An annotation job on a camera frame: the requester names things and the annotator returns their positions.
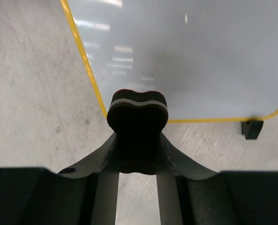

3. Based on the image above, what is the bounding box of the black left whiteboard stand foot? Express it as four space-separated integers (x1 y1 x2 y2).
241 120 264 140

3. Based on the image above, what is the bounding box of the yellow framed small whiteboard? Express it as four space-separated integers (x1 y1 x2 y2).
61 0 278 122

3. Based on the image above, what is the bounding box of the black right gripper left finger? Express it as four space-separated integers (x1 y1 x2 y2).
0 135 119 225

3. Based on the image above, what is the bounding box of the black eraser block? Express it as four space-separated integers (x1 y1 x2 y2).
107 89 168 175

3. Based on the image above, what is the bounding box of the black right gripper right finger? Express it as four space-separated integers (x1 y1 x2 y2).
156 135 278 225

